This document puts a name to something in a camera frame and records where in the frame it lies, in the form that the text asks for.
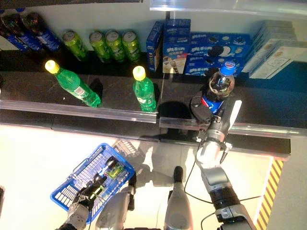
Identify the narrow blue Oreo box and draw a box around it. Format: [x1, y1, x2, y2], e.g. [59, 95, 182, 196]
[145, 21, 165, 73]

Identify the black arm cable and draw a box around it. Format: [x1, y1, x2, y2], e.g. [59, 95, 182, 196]
[86, 202, 94, 226]
[184, 160, 264, 230]

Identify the yellow black hazard tape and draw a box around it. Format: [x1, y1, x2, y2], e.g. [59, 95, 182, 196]
[255, 159, 285, 230]

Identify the green bottle yellow cap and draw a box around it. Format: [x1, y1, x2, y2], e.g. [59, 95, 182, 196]
[132, 66, 158, 113]
[44, 59, 103, 108]

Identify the black shelf base board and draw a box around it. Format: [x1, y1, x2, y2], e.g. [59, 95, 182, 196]
[0, 109, 291, 155]

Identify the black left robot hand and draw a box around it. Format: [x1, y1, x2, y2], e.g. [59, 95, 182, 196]
[69, 173, 107, 216]

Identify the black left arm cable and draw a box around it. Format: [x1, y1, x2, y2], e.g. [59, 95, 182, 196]
[86, 202, 94, 226]

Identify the blue plastic shopping basket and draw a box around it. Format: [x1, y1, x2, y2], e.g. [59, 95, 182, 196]
[49, 142, 136, 218]

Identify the black shelf board clear rail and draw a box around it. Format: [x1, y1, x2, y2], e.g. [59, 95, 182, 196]
[0, 50, 159, 124]
[158, 71, 307, 138]
[150, 0, 307, 18]

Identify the flat blue Oreo box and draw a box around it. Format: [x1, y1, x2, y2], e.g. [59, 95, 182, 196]
[185, 55, 246, 77]
[190, 32, 253, 59]

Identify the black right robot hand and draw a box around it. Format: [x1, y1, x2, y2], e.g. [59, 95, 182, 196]
[190, 95, 243, 132]

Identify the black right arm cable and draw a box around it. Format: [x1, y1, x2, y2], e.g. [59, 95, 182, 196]
[184, 160, 264, 230]

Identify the silver left robot leg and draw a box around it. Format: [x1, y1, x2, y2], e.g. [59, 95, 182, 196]
[95, 178, 137, 230]

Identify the beige cardboard box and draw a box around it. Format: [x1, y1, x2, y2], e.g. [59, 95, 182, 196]
[241, 21, 279, 74]
[249, 21, 302, 80]

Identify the green soda bottle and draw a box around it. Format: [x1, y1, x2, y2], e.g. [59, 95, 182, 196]
[92, 164, 125, 195]

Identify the green soda can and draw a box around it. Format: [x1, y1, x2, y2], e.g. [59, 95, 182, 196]
[89, 31, 112, 64]
[62, 29, 89, 62]
[105, 29, 127, 63]
[122, 30, 142, 63]

